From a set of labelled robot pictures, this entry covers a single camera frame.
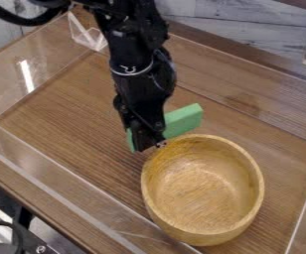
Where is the clear acrylic corner bracket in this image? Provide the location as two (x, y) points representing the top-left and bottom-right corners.
(68, 12), (108, 52)

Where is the black cable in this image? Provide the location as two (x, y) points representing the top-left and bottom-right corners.
(0, 220), (25, 254)

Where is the green rectangular block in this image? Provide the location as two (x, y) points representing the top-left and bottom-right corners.
(125, 102), (206, 153)

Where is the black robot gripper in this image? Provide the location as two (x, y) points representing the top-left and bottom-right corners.
(112, 48), (178, 152)

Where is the black metal table leg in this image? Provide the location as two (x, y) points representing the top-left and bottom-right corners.
(13, 206), (34, 241)

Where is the brown wooden bowl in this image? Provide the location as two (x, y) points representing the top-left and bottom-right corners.
(141, 134), (266, 246)

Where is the clear acrylic front wall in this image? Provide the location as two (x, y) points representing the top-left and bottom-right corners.
(0, 127), (203, 254)

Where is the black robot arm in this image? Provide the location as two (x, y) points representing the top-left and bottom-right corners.
(0, 0), (178, 152)

